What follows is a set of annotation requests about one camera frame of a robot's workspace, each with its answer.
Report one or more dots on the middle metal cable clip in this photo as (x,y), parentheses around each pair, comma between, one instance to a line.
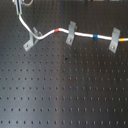
(72,28)

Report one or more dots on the right metal cable clip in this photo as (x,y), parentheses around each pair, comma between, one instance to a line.
(114,41)

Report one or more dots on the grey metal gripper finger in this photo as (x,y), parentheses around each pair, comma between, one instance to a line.
(18,4)

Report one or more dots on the metal cable clip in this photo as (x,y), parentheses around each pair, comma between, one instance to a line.
(32,41)
(114,41)
(72,28)

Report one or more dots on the left metal cable clip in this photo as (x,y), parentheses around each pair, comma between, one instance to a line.
(32,41)

